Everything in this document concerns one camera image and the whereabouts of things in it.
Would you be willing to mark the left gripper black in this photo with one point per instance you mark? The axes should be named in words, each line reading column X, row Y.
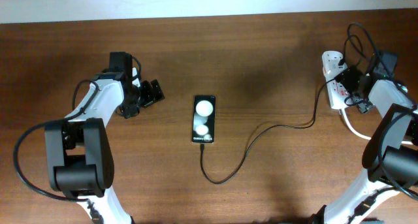
column 149, row 96

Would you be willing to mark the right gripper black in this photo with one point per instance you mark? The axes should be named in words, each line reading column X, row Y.
column 348, row 73

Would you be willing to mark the black smartphone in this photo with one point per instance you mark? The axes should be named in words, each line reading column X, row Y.
column 204, row 114

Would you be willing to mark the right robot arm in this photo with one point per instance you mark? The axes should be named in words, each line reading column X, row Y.
column 389, row 163

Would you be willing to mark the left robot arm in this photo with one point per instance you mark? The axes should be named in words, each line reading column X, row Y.
column 79, row 158

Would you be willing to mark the white usb charger adapter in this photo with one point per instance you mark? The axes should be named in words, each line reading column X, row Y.
column 331, row 64

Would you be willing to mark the white power strip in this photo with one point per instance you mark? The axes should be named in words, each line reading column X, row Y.
column 337, row 94

